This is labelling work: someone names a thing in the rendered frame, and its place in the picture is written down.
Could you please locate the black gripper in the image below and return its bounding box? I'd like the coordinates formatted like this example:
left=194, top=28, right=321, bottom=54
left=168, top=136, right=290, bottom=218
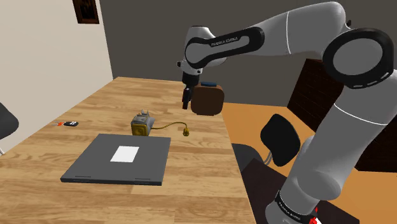
left=181, top=71, right=200, bottom=110

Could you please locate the brown rounded box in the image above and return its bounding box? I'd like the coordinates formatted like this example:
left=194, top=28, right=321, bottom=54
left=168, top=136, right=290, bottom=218
left=190, top=83, right=225, bottom=117

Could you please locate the grey closed laptop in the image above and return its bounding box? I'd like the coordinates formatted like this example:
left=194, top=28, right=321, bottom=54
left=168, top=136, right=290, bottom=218
left=59, top=133, right=172, bottom=186

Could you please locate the wooden table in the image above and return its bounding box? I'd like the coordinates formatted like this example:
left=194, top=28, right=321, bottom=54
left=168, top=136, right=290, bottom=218
left=0, top=76, right=258, bottom=224

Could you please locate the black office chair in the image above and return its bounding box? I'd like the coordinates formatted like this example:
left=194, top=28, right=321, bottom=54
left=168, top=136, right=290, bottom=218
left=231, top=113, right=302, bottom=181

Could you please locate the dark robot stand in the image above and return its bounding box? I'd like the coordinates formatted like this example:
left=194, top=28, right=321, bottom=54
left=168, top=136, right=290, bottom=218
left=241, top=157, right=361, bottom=224

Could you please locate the black car key fob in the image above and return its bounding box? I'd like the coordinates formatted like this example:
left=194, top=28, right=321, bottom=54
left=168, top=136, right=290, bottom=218
left=52, top=120, right=80, bottom=128

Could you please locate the dark brick patterned cabinet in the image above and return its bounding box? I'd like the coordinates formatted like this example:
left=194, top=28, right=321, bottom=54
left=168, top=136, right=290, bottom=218
left=286, top=57, right=397, bottom=174

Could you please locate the dark grey chair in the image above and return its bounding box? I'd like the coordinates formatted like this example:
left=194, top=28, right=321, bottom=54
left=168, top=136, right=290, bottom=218
left=0, top=102, right=20, bottom=156

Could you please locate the yellow grey charger with cable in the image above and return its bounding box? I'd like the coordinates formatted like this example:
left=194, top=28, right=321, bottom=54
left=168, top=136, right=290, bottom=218
left=130, top=109, right=191, bottom=137

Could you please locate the dark framed wall picture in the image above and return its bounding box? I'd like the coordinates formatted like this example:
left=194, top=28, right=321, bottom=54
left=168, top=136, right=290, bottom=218
left=71, top=0, right=101, bottom=25

